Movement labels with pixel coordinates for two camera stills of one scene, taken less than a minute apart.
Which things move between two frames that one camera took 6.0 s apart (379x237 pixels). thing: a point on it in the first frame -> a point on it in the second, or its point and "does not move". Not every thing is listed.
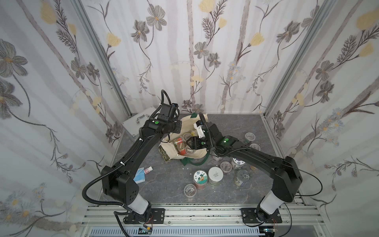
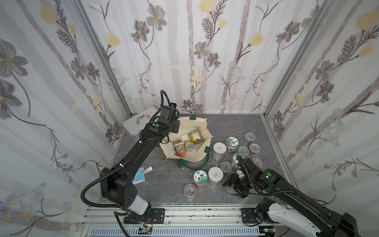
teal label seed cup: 226,167 does not move
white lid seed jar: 215,175 does not move
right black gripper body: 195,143 -> 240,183
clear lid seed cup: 190,190 does not move
